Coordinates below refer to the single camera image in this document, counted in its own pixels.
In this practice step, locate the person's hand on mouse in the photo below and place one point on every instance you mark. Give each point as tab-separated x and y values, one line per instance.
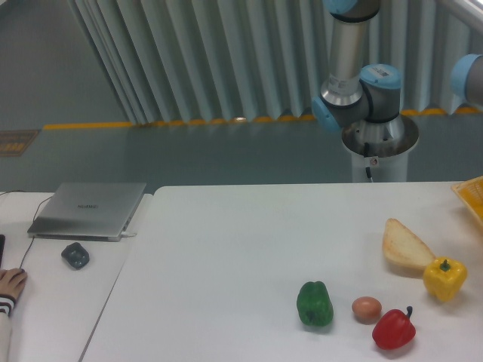
12	283

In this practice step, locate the triangular toasted bread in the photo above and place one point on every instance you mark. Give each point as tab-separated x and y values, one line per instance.
402	247

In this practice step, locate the striped sleeve forearm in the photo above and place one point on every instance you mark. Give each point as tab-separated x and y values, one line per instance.
7	306

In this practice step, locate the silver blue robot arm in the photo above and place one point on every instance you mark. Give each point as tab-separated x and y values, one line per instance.
347	56

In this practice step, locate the yellow plastic basket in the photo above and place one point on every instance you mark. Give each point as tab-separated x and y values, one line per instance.
470	193

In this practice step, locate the black keyboard edge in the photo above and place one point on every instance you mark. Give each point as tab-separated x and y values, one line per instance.
2	248

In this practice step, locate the small black plastic tray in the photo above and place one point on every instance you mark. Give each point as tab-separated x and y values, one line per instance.
76	256

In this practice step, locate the silver closed laptop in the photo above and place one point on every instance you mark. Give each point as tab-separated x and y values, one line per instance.
88	211

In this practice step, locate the grey pleated curtain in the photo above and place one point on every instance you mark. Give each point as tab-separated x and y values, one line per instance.
205	60

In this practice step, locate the green bell pepper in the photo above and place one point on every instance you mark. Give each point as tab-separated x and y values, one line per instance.
314	305

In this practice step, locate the brown egg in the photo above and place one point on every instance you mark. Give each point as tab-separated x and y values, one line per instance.
366	309

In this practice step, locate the red bell pepper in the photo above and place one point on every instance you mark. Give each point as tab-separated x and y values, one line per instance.
394	329

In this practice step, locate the yellow bell pepper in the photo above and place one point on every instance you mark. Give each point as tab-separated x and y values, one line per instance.
444	277

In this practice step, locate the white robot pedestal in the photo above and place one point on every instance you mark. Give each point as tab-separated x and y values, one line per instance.
380	151

